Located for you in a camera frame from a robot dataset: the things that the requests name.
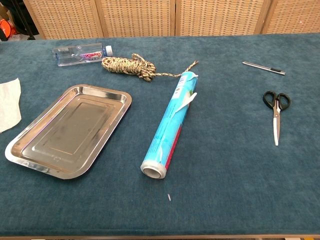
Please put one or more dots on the orange object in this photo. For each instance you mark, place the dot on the orange object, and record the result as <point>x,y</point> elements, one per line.
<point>6,27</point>

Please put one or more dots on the silver and black pen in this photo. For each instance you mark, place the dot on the silver and black pen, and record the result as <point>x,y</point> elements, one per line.
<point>262,68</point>

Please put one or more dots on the wicker folding screen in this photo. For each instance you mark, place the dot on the wicker folding screen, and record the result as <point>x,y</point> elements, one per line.
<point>137,17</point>

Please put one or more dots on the blue cling film roll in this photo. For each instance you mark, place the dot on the blue cling film roll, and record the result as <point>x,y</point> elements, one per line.
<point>170,125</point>

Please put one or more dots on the clear plastic water bottle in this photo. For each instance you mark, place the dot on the clear plastic water bottle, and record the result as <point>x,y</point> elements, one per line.
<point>72,55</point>

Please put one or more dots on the black tripod stand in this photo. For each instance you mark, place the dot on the black tripod stand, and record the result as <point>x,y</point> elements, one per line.
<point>31,37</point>

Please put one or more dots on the white paper sheet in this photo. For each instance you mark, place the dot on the white paper sheet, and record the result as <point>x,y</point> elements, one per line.
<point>8,105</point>

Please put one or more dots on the teal carpet table cover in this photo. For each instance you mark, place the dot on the teal carpet table cover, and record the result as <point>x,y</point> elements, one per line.
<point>225,175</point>

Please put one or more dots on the silver metal tray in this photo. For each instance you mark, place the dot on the silver metal tray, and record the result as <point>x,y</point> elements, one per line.
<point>67,130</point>

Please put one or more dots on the tiny white paper scrap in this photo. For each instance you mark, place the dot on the tiny white paper scrap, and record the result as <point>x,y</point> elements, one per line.
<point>169,197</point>

